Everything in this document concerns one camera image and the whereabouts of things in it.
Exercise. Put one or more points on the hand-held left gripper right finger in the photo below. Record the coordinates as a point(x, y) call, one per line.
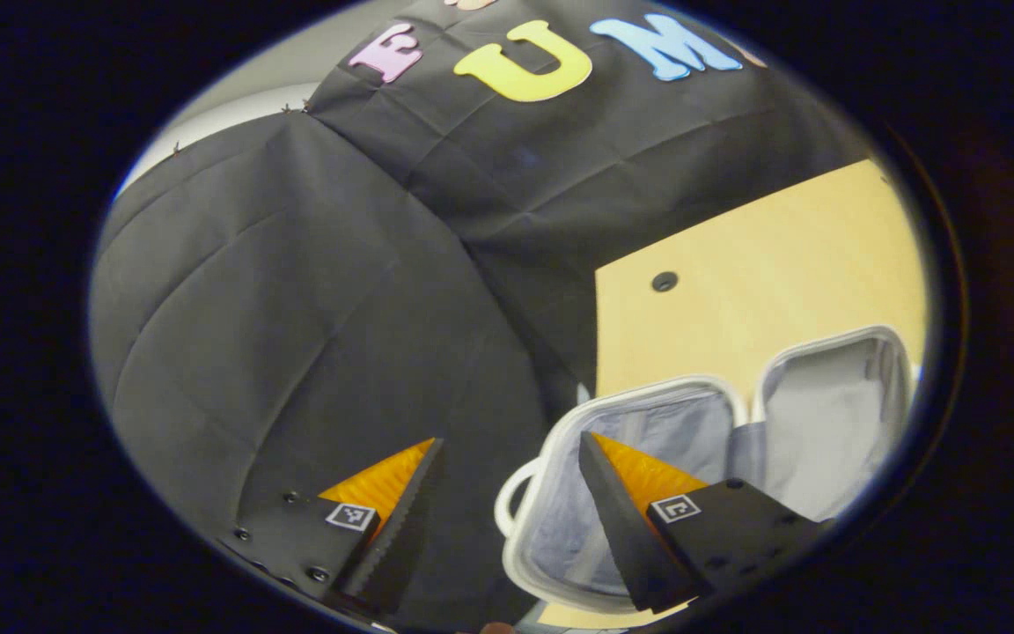
point(626, 537)

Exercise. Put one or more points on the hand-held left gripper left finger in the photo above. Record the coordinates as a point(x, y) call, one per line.
point(401, 537)

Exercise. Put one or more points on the white suitcase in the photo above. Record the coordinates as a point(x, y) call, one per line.
point(692, 423)

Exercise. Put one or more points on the black backdrop cloth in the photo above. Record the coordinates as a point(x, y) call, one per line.
point(296, 308)

